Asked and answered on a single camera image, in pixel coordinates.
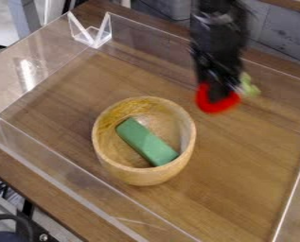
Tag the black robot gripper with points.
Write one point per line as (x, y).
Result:
(217, 41)

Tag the red plush fruit green stem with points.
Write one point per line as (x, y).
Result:
(246, 89)

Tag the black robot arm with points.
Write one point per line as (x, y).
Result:
(217, 5)

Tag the round wooden bowl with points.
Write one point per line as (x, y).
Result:
(167, 121)

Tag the green rectangular block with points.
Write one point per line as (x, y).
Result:
(144, 142)

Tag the clear acrylic tray enclosure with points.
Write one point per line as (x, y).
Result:
(237, 192)

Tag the black metal bracket with bolt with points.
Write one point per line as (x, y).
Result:
(40, 233)

